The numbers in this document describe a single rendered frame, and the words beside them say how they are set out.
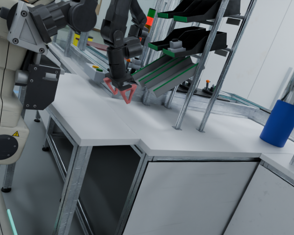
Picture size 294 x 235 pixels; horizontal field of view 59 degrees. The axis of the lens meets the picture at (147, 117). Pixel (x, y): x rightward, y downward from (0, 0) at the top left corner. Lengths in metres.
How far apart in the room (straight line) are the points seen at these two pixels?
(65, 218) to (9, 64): 0.61
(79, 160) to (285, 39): 4.53
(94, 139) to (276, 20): 4.67
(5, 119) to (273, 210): 1.29
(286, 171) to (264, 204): 0.22
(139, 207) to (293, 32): 4.39
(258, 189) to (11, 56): 1.31
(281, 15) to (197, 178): 4.34
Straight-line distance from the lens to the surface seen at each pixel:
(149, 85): 1.34
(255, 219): 1.60
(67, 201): 1.08
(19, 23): 0.79
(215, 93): 1.39
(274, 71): 5.05
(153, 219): 1.26
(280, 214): 1.52
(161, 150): 1.02
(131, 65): 1.65
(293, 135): 2.23
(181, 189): 1.23
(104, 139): 0.95
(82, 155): 0.97
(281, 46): 5.11
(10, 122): 1.02
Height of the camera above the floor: 1.25
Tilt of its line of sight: 17 degrees down
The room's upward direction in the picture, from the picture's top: 19 degrees clockwise
